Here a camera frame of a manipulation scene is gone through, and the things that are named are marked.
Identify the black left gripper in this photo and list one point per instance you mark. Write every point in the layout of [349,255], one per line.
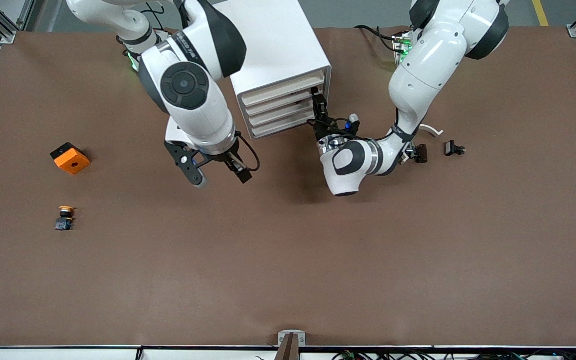
[324,130]

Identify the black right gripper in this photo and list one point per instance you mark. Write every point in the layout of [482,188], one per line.
[226,159]

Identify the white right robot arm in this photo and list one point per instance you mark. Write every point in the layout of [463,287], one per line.
[193,115]

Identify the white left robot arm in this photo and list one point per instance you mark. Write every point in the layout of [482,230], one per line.
[418,85]

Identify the orange and black button box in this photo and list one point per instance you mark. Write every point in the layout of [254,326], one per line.
[73,162]

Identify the orange cap push button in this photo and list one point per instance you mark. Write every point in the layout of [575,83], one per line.
[64,222]

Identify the small black contact block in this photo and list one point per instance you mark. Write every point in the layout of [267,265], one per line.
[421,154]

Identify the small black clip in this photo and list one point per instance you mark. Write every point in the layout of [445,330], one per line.
[453,148]

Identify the grey metal bracket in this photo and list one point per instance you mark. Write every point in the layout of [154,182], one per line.
[282,337]

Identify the white table edge rail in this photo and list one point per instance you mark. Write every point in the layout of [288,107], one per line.
[43,354]

